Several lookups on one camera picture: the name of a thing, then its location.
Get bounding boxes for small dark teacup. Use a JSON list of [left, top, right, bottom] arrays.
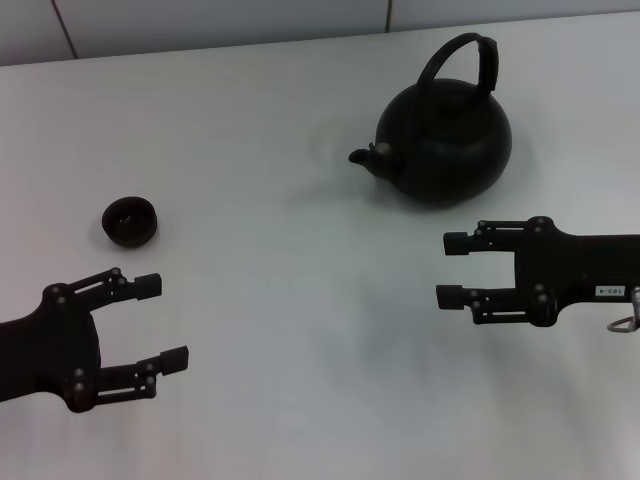
[[101, 196, 160, 248]]

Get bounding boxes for black round teapot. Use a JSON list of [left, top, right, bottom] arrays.
[[348, 32, 514, 210]]

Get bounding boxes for right gripper cable with plug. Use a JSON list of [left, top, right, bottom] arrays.
[[607, 287, 640, 334]]

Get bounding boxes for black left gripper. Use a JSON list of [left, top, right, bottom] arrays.
[[0, 267, 190, 414]]

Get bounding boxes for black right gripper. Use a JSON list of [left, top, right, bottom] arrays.
[[435, 216, 640, 329]]

